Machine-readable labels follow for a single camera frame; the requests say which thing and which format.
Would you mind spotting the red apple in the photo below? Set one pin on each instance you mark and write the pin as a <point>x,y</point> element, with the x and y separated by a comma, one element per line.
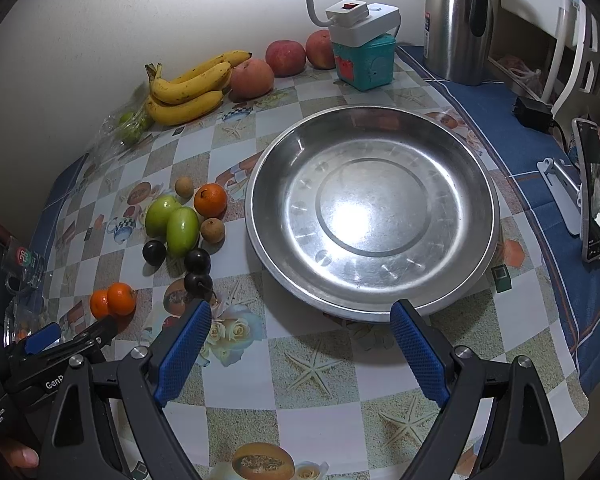
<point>251,79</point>
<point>286,58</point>
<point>319,50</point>

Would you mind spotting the dark plum with stem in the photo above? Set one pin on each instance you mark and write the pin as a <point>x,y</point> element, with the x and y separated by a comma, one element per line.
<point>199,286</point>

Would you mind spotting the bag of green limes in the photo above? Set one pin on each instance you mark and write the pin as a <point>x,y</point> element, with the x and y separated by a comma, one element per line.
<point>123,128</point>

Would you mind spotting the front red apple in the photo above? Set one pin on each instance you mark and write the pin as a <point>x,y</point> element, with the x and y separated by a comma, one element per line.
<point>251,79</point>

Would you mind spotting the orange tangerine with stem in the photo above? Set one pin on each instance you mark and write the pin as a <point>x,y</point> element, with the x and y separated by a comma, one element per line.
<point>210,201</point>

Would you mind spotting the pink plastic bag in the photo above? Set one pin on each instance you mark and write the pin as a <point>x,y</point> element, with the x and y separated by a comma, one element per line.
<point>526,82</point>

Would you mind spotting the middle red apple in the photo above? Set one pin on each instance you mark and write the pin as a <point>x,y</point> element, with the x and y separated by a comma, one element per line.
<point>286,58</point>

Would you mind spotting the yellow banana bunch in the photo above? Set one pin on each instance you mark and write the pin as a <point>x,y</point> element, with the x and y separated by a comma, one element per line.
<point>193,94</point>

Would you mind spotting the smartphone on stand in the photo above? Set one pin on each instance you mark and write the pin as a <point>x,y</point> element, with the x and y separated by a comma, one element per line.
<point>587,140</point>

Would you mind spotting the person's hand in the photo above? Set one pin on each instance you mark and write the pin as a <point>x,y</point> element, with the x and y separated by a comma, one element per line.
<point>19,456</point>

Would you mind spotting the blue cloth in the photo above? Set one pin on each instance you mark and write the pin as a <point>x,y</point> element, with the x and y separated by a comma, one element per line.
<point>488,109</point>

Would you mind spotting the green jujube fruit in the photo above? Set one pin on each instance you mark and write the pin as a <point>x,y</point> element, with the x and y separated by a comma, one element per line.
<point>182,231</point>
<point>158,214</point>

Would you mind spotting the steel thermos jug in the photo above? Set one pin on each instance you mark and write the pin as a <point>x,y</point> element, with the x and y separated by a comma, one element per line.
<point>457,39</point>

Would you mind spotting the brown longan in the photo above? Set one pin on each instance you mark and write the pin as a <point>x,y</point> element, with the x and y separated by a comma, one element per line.
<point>212,231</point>
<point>184,187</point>

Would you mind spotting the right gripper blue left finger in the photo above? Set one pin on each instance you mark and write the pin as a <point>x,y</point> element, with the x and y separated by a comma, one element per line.
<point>175,350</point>

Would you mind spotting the right red apple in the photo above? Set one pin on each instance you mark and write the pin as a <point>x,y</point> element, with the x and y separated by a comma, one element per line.
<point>319,50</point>

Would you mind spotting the white phone stand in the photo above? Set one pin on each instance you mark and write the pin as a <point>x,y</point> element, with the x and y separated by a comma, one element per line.
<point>565,191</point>

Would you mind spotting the black power adapter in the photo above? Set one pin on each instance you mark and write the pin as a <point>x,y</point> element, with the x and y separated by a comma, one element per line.
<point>533,114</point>

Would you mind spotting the large steel basin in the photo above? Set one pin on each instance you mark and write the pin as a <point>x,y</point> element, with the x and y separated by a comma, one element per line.
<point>359,206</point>

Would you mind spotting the teal plastic box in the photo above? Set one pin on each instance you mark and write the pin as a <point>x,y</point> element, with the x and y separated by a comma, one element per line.
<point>369,66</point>

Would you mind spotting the white power strip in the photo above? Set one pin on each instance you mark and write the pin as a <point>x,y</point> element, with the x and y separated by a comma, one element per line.
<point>353,23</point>

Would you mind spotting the smaller orange tangerine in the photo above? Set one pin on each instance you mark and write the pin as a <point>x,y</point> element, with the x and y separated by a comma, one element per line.
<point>99,304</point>

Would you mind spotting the larger orange tangerine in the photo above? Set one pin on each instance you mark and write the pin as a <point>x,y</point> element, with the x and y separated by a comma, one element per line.
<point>121,299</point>

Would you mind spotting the white wooden chair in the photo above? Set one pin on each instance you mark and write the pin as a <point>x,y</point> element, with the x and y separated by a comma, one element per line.
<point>561,38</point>

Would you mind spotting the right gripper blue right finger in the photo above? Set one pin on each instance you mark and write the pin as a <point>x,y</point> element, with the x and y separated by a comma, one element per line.
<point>424,350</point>

